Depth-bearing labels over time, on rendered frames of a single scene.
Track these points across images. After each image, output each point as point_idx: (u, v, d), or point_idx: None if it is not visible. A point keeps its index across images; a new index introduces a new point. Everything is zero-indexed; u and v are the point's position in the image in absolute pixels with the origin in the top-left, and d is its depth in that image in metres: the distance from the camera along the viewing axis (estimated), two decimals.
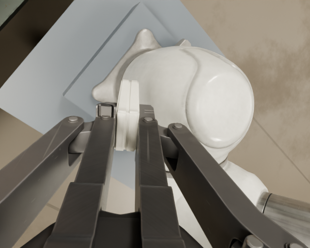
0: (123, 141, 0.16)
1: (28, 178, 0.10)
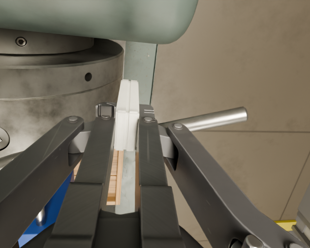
0: (123, 141, 0.16)
1: (28, 178, 0.10)
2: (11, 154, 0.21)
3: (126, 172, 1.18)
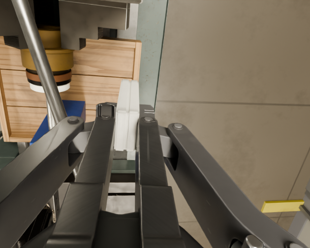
0: (123, 141, 0.16)
1: (28, 178, 0.10)
2: None
3: None
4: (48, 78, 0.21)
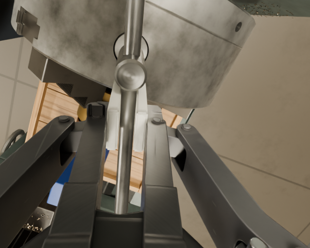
0: (114, 140, 0.16)
1: (20, 178, 0.10)
2: (134, 117, 0.20)
3: None
4: (124, 204, 0.21)
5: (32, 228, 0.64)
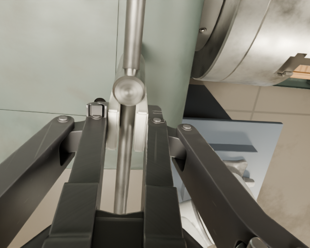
0: (114, 140, 0.16)
1: (20, 178, 0.10)
2: (133, 127, 0.20)
3: None
4: (123, 208, 0.22)
5: None
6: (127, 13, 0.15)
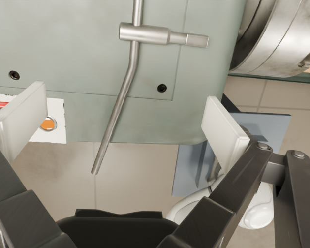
0: (4, 156, 0.14)
1: None
2: (134, 66, 0.33)
3: None
4: (112, 111, 0.36)
5: None
6: None
